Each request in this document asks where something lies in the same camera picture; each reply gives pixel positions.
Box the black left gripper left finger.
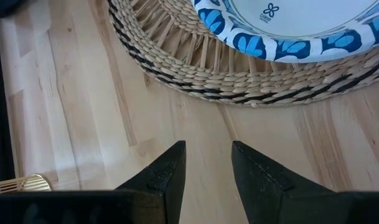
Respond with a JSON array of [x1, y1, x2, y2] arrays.
[[114, 140, 187, 224]]

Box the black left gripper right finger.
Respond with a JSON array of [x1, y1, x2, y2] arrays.
[[231, 140, 342, 224]]

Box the round woven straw placemat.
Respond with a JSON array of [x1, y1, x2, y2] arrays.
[[106, 0, 379, 109]]

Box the blue floral paper bowl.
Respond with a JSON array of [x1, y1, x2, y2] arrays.
[[191, 0, 379, 63]]

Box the black table frame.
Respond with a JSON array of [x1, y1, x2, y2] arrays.
[[0, 15, 16, 183]]

